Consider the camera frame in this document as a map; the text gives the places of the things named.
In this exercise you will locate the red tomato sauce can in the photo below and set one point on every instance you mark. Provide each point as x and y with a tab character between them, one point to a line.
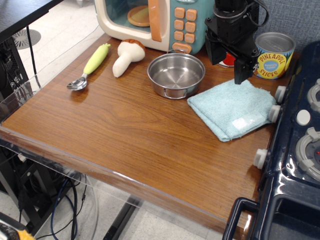
229	61

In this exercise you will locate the toy microwave oven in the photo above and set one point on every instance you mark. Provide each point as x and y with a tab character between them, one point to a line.
158	24

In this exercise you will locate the black desk at left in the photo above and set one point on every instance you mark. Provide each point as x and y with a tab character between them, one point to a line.
28	184

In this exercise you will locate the small stainless steel pot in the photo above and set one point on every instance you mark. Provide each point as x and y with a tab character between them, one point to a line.
175	75

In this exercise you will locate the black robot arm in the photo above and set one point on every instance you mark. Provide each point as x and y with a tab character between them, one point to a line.
231	30

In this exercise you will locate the green handled metal spoon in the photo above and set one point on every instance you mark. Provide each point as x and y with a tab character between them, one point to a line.
92	64

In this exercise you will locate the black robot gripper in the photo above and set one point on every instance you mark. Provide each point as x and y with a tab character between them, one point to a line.
231	30

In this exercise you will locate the light blue folded cloth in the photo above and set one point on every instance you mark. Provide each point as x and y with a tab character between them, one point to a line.
233	110

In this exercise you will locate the plush white brown mushroom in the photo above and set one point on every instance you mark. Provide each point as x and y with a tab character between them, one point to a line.
129	50

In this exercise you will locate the dark blue toy stove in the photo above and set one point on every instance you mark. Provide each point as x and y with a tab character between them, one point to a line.
288	205

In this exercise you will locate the black table leg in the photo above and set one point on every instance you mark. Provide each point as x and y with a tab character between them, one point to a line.
122	218

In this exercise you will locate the pineapple slices tin can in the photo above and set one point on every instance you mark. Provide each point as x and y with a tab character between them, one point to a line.
275	54

